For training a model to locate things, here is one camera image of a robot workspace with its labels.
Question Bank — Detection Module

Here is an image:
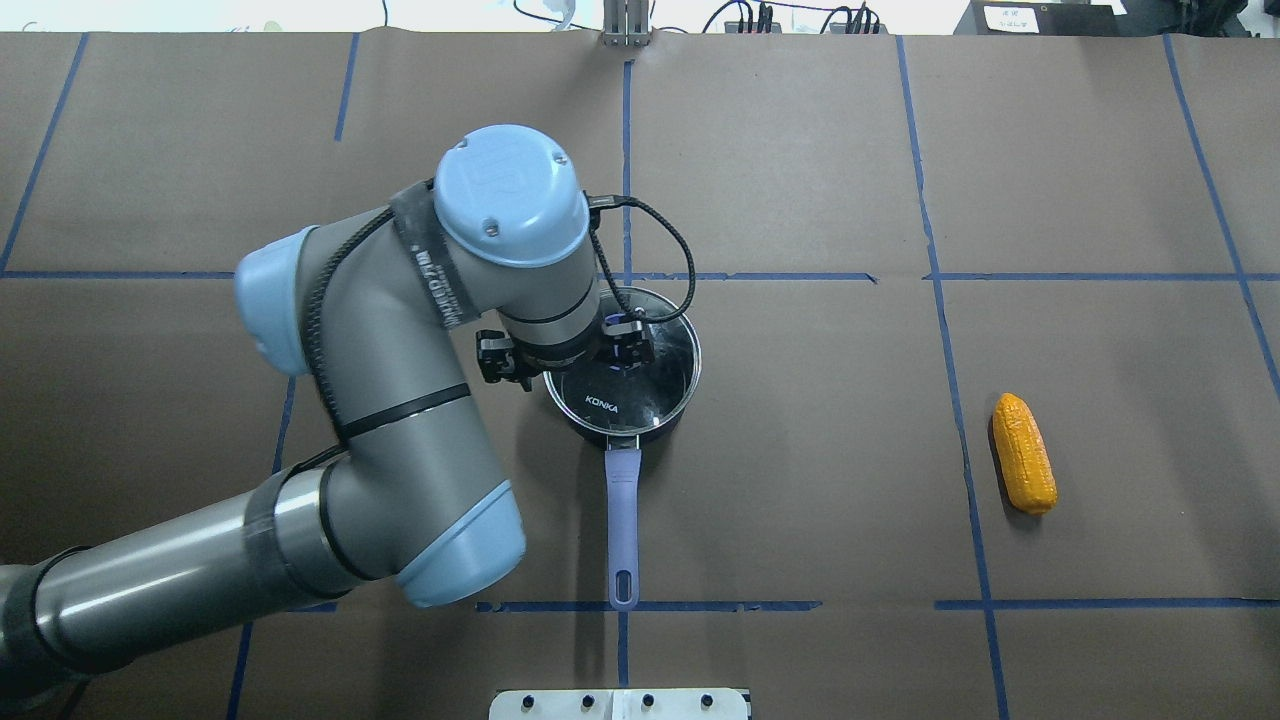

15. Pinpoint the glass pot lid blue knob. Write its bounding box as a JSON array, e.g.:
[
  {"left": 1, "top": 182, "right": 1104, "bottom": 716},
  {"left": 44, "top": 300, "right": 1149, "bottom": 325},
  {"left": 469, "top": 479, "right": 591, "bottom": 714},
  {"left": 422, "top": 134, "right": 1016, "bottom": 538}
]
[{"left": 544, "top": 287, "right": 701, "bottom": 448}]

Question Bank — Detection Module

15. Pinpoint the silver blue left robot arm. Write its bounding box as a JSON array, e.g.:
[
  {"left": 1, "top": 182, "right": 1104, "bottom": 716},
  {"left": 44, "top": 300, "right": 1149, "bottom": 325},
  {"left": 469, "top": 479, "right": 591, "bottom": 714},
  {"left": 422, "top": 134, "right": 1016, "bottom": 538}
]
[{"left": 3, "top": 126, "right": 644, "bottom": 714}]

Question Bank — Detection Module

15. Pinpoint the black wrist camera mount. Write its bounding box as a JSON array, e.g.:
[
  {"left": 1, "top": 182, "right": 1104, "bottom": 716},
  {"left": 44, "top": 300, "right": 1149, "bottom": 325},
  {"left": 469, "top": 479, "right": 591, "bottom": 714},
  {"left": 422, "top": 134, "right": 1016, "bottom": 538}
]
[{"left": 475, "top": 329, "right": 541, "bottom": 393}]

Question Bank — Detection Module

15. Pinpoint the aluminium frame post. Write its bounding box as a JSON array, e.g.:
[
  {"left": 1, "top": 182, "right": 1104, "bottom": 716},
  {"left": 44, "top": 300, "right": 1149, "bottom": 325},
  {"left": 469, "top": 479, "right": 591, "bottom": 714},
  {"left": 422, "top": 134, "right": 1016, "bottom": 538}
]
[{"left": 599, "top": 0, "right": 653, "bottom": 47}]

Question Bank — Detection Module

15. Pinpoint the white pedestal column base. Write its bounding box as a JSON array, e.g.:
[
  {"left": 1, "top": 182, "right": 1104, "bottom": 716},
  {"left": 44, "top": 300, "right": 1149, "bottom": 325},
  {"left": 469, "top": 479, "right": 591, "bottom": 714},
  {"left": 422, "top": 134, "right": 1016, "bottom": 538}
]
[{"left": 488, "top": 687, "right": 753, "bottom": 719}]

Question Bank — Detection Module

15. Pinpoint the yellow toy corn cob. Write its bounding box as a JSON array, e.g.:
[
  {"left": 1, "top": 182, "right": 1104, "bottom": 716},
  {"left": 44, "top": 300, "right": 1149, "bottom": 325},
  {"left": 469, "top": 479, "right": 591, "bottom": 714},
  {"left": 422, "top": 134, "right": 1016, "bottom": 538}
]
[{"left": 991, "top": 393, "right": 1059, "bottom": 516}]

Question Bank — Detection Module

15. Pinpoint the dark blue saucepan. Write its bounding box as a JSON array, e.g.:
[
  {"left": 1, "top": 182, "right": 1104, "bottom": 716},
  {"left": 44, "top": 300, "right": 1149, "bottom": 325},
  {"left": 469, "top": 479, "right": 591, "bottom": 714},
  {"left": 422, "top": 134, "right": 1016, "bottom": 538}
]
[{"left": 543, "top": 287, "right": 703, "bottom": 612}]

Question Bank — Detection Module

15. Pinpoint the black box with label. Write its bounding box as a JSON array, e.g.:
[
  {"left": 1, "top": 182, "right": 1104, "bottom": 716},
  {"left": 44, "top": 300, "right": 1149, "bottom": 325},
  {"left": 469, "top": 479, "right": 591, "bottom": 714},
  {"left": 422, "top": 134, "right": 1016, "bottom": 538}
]
[{"left": 952, "top": 1, "right": 1120, "bottom": 37}]

